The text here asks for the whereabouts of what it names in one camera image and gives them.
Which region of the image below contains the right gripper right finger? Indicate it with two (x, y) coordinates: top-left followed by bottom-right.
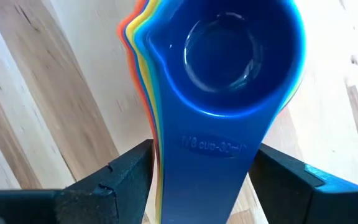
(249, 142), (358, 224)

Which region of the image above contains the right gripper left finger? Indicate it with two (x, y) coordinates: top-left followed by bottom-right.
(0, 139), (155, 224)

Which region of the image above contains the orange measuring cup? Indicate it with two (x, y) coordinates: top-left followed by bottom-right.
(116, 0), (162, 162)

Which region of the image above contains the purple measuring cup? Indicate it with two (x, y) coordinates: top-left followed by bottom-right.
(144, 0), (304, 224)

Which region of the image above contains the green measuring cup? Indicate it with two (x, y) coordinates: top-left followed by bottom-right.
(131, 0), (164, 224)

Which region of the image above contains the yellow measuring cup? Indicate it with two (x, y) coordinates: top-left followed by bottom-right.
(124, 0), (164, 224)

